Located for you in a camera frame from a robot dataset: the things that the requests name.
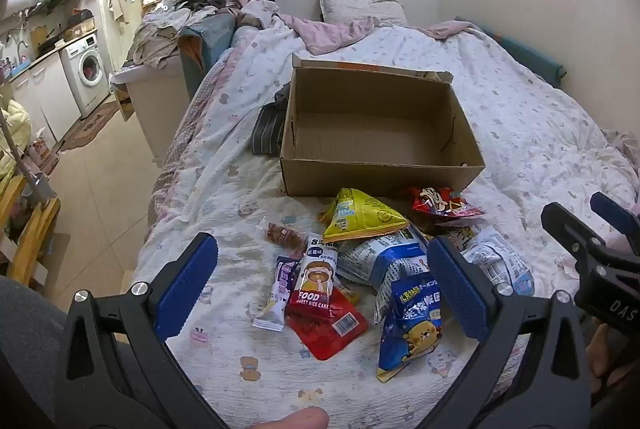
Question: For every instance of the flat red snack packet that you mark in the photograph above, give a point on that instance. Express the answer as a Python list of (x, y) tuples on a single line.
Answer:
[(330, 334)]

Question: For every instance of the white and blue snack packet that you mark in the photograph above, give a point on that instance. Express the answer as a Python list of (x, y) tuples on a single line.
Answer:
[(500, 264)]

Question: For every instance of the yellow triangular snack bag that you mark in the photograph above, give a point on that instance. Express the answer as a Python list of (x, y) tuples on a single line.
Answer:
[(360, 214)]

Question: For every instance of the white patterned snack packet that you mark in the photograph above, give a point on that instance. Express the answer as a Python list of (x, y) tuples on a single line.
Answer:
[(462, 234)]

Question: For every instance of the white side table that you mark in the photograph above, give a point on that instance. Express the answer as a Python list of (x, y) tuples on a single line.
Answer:
[(155, 109)]

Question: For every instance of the red candy bag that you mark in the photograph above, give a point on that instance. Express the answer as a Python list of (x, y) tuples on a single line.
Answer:
[(440, 201)]

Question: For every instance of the brown patterned rug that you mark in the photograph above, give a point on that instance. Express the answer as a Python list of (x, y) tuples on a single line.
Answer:
[(85, 129)]

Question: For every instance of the person's left hand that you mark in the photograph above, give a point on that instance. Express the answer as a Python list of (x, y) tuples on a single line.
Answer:
[(295, 419)]

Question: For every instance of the wooden chair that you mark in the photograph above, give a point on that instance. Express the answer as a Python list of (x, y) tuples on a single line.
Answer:
[(35, 234)]

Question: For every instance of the blue and white snack bag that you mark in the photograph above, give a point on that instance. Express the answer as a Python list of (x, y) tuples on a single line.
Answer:
[(370, 259)]

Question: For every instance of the pink blanket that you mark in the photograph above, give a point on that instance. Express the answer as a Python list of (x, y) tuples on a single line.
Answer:
[(325, 34)]

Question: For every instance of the purple and white snack packet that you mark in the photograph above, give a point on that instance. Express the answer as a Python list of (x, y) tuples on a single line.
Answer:
[(277, 294)]

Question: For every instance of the teal bed bumper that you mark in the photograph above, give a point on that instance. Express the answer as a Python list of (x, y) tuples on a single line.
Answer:
[(205, 44), (530, 59)]

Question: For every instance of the blue bear snack bag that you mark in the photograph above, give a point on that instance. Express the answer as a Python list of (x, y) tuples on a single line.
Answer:
[(410, 339)]

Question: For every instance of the person's leg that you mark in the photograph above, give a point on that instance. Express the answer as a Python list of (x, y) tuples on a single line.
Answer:
[(25, 349)]

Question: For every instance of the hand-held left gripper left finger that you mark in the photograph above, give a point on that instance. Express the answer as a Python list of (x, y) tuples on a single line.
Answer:
[(185, 289)]

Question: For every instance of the cardboard box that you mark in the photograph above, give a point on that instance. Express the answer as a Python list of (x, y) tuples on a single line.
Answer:
[(380, 109)]

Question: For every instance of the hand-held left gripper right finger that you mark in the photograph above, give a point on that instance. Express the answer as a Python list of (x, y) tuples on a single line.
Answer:
[(457, 289)]

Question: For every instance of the white washing machine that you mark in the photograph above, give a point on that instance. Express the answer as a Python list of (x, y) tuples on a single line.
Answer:
[(85, 69)]

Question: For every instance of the pile of clothes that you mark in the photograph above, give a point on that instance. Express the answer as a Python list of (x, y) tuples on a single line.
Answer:
[(165, 29)]

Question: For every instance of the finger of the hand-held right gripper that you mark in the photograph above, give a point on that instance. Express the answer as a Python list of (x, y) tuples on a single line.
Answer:
[(565, 224), (612, 211)]

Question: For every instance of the red and white snack bar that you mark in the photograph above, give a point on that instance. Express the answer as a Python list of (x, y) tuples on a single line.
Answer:
[(312, 284)]

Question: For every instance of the white kitchen base cabinet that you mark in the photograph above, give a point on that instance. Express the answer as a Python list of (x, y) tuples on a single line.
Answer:
[(45, 99)]

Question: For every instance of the small brown snack packet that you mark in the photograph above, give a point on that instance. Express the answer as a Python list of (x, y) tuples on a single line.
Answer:
[(285, 236)]

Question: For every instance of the pale yellow coat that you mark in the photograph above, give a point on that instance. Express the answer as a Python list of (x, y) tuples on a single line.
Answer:
[(15, 124)]

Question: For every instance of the small cardboard carton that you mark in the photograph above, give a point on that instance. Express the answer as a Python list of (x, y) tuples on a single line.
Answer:
[(123, 101)]

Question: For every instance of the grey pillow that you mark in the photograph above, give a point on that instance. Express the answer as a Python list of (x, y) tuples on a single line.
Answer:
[(360, 9)]

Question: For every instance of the dark striped cloth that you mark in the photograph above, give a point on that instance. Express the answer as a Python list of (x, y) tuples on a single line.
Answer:
[(267, 129)]

